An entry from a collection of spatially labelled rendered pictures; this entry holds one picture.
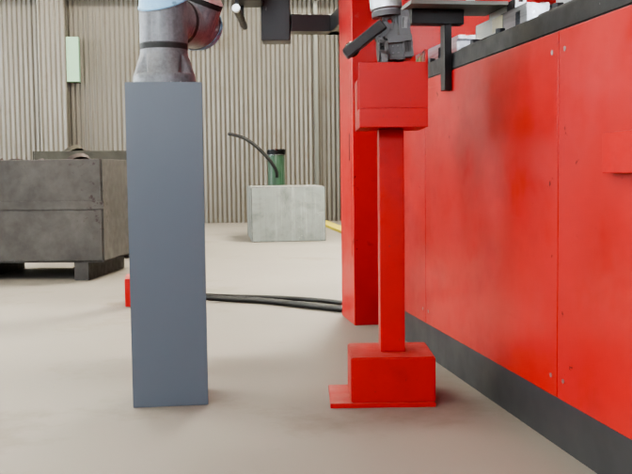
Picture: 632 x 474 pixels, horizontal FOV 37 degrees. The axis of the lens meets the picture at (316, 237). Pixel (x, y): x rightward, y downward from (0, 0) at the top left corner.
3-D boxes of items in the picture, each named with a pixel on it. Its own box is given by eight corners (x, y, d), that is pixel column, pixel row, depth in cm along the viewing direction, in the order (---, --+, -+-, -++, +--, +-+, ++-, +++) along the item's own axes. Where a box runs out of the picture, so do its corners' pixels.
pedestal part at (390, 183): (378, 347, 235) (376, 130, 232) (402, 347, 235) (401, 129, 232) (380, 352, 229) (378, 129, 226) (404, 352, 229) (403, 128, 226)
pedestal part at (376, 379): (328, 388, 243) (327, 342, 242) (425, 387, 243) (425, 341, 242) (330, 408, 223) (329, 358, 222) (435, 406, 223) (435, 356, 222)
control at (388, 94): (355, 131, 238) (354, 59, 237) (418, 131, 239) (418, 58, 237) (359, 127, 218) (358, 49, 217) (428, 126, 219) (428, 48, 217)
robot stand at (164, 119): (133, 408, 226) (124, 82, 220) (137, 390, 244) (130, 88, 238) (208, 404, 228) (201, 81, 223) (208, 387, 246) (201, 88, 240)
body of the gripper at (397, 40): (414, 58, 219) (409, 6, 218) (377, 62, 219) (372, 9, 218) (410, 62, 226) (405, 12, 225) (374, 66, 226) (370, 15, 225)
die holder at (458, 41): (415, 82, 336) (415, 55, 335) (432, 82, 337) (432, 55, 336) (458, 66, 287) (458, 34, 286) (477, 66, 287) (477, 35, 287)
